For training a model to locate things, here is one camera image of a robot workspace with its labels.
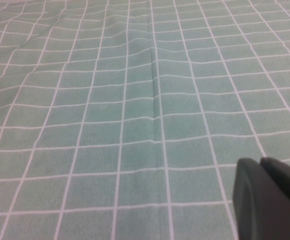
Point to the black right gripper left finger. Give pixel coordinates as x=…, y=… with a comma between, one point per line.
x=260, y=205

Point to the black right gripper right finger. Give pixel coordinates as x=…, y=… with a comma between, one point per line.
x=287, y=175

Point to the green white checked tablecloth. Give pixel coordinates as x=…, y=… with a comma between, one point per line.
x=134, y=100

